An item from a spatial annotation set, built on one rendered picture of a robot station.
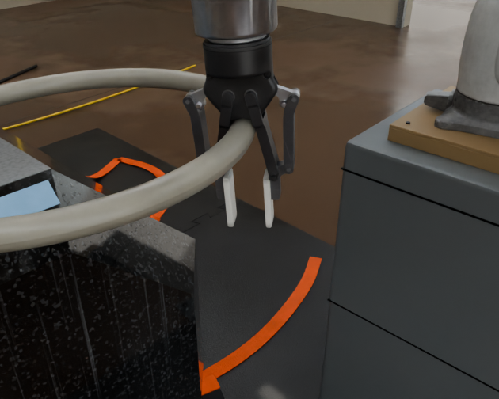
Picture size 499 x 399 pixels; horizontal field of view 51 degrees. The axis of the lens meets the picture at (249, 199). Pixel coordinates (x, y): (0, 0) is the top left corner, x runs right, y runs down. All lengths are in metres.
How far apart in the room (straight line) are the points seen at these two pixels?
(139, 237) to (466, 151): 0.58
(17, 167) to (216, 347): 1.00
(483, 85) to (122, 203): 0.71
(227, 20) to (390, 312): 0.78
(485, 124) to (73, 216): 0.76
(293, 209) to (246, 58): 1.77
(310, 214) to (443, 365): 1.23
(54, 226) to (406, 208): 0.70
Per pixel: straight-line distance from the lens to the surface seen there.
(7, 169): 0.83
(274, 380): 1.58
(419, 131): 1.02
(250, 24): 0.55
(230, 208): 0.66
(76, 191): 0.83
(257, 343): 1.66
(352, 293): 1.19
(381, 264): 1.11
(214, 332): 1.71
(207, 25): 0.56
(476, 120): 1.04
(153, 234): 0.94
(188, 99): 0.61
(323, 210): 2.31
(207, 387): 1.50
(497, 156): 0.97
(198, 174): 0.51
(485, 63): 1.01
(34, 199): 0.79
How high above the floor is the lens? 1.23
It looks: 31 degrees down
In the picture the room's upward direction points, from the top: straight up
